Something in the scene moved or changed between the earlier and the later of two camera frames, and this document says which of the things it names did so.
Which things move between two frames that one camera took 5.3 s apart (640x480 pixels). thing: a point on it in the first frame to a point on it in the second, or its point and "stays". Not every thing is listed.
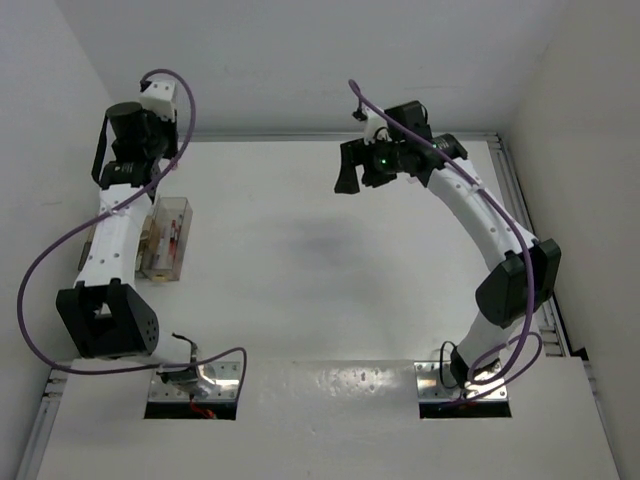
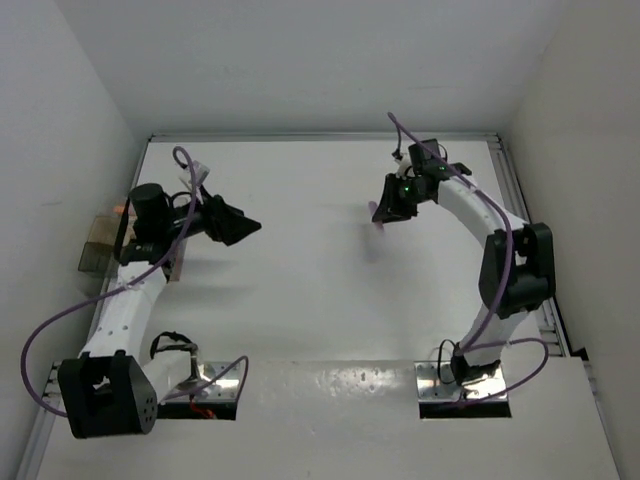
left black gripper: (150, 117) to (224, 222)
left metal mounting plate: (215, 381) stays
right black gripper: (350, 153) to (390, 209)
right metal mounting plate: (436, 382) stays
